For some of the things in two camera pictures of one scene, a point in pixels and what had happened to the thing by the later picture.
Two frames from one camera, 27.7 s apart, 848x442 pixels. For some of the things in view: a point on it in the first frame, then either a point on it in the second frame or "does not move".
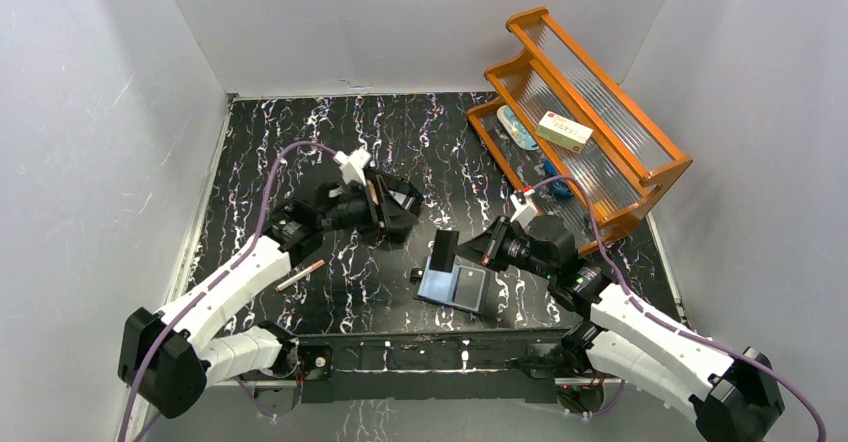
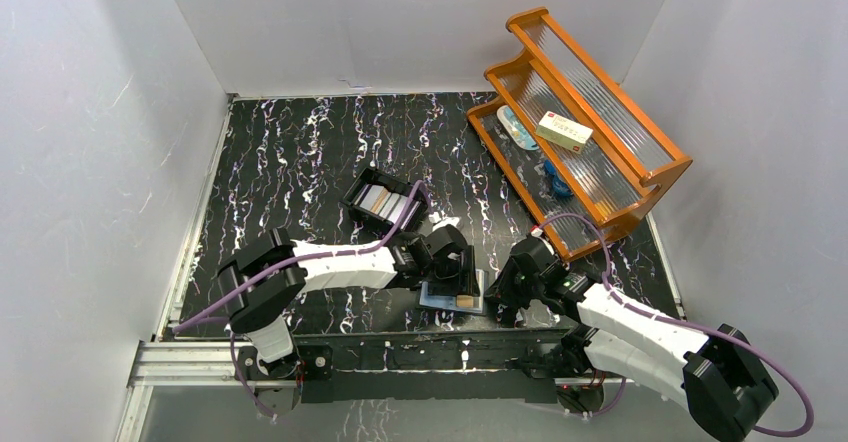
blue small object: x=562 y=186 does not move
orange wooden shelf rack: x=569 y=137 does not move
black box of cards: x=394 y=205 does not move
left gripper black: x=380 y=202 -> x=460 y=277
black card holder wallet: x=464 y=289 does not move
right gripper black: x=487 y=247 -> x=501 y=291
